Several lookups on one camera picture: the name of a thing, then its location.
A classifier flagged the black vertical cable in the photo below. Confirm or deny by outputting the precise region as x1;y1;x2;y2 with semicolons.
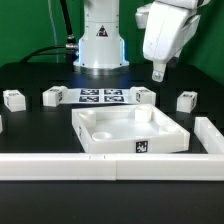
59;0;76;45

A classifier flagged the fiducial marker sheet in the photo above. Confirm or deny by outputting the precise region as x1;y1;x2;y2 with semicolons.
62;88;132;104

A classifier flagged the white fence bar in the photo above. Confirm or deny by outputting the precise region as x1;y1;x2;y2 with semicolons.
0;153;224;181
194;117;224;155

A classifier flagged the white right fence bar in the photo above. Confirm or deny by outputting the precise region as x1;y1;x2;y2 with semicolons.
194;117;224;155

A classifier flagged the white front fence bar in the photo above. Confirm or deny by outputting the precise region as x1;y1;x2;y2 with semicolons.
0;153;224;181

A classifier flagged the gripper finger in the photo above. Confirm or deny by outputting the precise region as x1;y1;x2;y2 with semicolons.
152;70;165;82

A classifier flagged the white square table top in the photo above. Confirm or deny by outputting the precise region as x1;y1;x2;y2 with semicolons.
72;104;190;154

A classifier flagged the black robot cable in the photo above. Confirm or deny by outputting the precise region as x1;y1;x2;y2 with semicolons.
19;42;80;64

